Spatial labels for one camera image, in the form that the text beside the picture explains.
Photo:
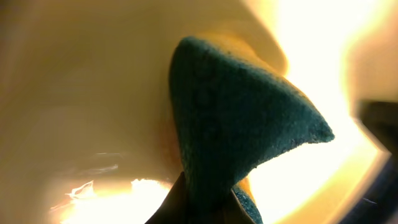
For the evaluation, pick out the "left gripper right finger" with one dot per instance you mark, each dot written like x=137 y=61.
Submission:
x=233 y=212

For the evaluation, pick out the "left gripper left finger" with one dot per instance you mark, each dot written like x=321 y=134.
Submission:
x=173 y=208

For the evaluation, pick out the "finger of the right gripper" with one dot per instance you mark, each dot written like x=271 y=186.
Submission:
x=380 y=118

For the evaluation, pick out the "green yellow sponge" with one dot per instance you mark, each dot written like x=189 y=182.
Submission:
x=232 y=116

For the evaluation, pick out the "yellow plate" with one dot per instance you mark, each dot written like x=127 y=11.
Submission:
x=86 y=132

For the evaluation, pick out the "black round tray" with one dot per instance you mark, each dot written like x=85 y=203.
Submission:
x=379 y=203

